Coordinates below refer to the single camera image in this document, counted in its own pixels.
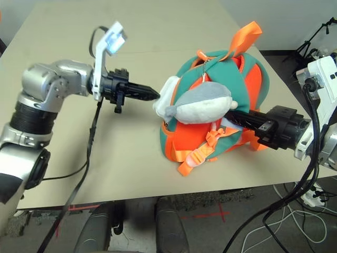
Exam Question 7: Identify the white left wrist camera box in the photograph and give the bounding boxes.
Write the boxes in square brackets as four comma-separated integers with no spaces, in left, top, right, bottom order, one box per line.
[93,22,129,102]

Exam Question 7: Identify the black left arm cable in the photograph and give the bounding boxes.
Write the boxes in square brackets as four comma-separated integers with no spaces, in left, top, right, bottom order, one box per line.
[36,25,106,253]

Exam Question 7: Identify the grey shark plush keychain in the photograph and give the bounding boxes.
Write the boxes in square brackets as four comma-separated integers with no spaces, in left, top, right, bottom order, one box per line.
[164,81,239,125]

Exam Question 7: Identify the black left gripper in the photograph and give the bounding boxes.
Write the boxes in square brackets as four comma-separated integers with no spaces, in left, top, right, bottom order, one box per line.
[101,68,161,114]

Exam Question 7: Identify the grey robot left leg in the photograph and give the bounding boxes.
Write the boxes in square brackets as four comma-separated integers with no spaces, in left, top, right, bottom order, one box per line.
[73,203,114,253]

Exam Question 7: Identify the grey robot right leg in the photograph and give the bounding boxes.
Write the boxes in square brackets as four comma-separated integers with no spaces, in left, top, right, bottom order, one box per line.
[154,197,191,253]

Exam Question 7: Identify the grey robot leg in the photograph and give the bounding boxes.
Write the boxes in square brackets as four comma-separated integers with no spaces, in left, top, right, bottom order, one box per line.
[154,197,191,253]
[73,203,114,253]

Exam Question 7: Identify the white floor cable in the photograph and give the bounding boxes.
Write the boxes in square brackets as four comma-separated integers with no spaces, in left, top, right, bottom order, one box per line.
[241,183,337,253]

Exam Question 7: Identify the teal and orange backpack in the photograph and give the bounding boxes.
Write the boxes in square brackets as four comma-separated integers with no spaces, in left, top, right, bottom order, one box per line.
[158,21,271,177]

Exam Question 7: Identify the black tripod stand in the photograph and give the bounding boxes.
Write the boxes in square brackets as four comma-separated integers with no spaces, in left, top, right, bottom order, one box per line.
[282,16,337,67]

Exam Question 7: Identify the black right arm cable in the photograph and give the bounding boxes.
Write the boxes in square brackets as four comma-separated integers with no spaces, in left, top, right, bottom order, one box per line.
[223,78,326,253]

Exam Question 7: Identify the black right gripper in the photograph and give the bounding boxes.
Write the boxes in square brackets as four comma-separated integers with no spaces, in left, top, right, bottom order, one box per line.
[226,105,312,151]

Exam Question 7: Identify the white power strip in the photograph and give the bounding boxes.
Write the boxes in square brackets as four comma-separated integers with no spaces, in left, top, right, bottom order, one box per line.
[302,183,325,208]

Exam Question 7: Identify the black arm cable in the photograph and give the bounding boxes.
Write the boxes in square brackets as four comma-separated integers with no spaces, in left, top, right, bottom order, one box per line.
[36,25,106,253]
[223,78,326,253]

